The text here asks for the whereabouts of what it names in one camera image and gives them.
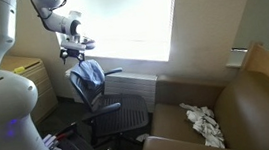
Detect red and black tool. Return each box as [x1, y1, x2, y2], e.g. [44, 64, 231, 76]
[53, 121, 80, 142]

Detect light wooden dresser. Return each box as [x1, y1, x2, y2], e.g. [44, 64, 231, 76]
[0, 50, 61, 129]

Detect blue shirt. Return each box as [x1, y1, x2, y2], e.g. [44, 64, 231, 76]
[69, 57, 108, 93]

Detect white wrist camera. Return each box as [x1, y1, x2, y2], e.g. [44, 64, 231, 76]
[59, 35, 97, 55]

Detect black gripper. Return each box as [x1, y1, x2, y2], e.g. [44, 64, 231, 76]
[58, 45, 87, 66]

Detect white crumpled cloth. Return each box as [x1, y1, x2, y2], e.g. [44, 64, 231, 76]
[179, 98, 227, 150]

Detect brown leather armchair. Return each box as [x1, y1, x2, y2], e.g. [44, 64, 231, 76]
[132, 62, 269, 150]

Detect white connector blocks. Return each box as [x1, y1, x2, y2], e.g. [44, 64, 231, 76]
[41, 132, 63, 150]

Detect black mesh office chair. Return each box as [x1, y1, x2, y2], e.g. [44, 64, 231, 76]
[67, 54, 152, 149]

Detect yellow sticky note pad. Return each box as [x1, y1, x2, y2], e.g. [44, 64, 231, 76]
[12, 65, 28, 75]

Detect white paper scrap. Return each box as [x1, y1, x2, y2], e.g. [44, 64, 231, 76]
[134, 132, 152, 144]

